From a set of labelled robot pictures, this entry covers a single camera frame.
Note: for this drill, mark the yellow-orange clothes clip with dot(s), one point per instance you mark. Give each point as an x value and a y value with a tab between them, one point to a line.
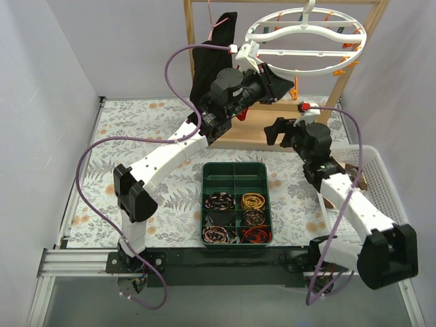
355	48

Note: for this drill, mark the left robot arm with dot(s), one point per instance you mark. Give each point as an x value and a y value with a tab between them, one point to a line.
230	94

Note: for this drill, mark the brown beige striped sock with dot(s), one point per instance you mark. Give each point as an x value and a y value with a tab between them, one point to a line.
352	172

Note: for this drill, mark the yellow rolled tie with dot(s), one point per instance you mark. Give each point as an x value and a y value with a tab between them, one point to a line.
252	201

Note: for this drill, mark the floral tablecloth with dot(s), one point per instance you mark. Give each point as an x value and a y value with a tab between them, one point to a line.
126	130

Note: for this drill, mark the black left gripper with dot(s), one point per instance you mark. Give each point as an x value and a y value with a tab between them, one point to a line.
266	84

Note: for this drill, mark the left wooden rack post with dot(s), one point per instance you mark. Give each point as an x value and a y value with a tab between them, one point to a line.
189	23

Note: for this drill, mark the white round clip hanger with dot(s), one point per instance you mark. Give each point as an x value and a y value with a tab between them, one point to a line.
306	41

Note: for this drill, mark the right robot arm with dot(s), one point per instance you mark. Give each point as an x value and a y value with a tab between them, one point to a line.
388	252

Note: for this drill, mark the white plastic basket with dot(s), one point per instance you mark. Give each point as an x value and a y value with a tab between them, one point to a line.
380	191

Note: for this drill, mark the orange clothes clip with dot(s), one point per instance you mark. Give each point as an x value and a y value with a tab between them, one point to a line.
294	91

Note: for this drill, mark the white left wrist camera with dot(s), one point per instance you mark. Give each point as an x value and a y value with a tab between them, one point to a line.
246	57

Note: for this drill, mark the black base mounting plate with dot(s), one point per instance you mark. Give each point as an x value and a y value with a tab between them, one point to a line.
201	266

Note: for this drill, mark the green divided organizer box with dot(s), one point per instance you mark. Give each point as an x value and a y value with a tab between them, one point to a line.
235	206

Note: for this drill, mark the aluminium frame rail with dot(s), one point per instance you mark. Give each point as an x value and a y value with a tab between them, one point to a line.
63	263

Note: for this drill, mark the wooden tray base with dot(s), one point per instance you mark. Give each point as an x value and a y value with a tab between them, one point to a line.
249	134

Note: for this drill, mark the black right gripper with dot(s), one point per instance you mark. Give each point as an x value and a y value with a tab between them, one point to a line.
286	133

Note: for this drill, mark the black white patterned rolled tie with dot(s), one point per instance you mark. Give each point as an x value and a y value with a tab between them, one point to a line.
220	201

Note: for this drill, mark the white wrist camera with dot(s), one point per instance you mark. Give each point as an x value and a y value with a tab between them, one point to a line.
246	57
309	112

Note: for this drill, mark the red christmas sock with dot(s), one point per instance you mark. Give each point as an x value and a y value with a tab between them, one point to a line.
242	115

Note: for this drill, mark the black hanging garment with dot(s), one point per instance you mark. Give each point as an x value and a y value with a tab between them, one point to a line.
209	62

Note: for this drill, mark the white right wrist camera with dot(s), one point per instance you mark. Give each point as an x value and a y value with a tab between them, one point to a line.
309	112

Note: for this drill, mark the black gold paisley rolled tie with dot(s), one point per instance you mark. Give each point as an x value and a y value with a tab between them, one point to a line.
253	217

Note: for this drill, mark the black orange rolled tie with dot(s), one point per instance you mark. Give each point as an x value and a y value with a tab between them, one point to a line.
260	234

